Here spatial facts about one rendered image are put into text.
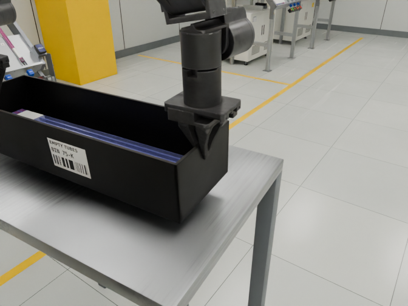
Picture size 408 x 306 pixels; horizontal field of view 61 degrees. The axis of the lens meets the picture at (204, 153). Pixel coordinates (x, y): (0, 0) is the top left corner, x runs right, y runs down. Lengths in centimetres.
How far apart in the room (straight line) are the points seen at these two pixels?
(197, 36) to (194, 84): 7
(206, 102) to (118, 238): 27
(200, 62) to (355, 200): 177
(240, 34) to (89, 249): 40
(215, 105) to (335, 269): 131
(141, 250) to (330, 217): 151
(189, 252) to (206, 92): 25
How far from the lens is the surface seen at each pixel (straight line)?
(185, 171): 53
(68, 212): 68
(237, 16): 55
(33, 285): 172
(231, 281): 158
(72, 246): 61
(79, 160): 65
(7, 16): 95
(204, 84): 49
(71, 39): 389
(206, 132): 51
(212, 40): 48
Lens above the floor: 120
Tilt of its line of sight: 30 degrees down
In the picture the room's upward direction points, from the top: straight up
